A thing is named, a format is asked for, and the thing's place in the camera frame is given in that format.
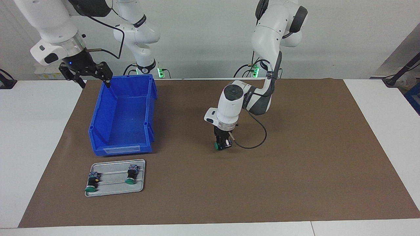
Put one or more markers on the white cardboard box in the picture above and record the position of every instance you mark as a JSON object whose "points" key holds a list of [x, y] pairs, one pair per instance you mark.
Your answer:
{"points": [[41, 70]]}

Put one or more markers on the grey metal tray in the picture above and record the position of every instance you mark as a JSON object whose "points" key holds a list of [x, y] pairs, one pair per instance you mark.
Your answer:
{"points": [[115, 189]]}

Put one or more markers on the green push button switch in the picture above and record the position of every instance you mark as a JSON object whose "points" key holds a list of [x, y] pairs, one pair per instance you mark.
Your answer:
{"points": [[132, 174], [216, 146]]}

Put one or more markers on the green button with yellow dot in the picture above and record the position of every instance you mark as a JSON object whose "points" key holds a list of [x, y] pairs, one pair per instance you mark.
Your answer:
{"points": [[92, 182]]}

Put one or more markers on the blue plastic storage bin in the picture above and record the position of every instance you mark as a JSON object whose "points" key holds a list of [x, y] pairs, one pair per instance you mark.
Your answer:
{"points": [[121, 111]]}

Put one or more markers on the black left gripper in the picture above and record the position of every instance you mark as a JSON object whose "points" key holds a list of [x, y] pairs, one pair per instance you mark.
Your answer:
{"points": [[223, 132]]}

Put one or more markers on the blue crate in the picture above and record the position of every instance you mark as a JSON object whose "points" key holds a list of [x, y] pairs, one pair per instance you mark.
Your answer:
{"points": [[414, 98]]}

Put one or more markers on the green lit connector block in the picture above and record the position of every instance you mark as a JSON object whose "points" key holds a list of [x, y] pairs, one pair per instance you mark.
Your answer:
{"points": [[160, 72], [255, 70]]}

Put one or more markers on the black clamp mount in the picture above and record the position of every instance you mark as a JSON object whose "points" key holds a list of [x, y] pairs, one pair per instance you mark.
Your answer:
{"points": [[6, 83]]}

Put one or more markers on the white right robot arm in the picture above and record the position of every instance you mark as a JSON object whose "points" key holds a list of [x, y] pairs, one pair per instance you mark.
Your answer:
{"points": [[49, 26]]}

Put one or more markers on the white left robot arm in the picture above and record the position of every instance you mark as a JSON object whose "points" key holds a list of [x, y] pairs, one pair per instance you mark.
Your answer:
{"points": [[229, 105]]}

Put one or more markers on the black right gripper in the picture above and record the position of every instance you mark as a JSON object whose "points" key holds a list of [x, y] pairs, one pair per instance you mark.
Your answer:
{"points": [[80, 62]]}

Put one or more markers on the brown table mat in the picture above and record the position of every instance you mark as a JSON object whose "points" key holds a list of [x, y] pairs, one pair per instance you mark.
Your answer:
{"points": [[229, 183]]}

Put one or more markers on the black stand pole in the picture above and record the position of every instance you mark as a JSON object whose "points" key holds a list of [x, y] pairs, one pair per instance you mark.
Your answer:
{"points": [[392, 80]]}

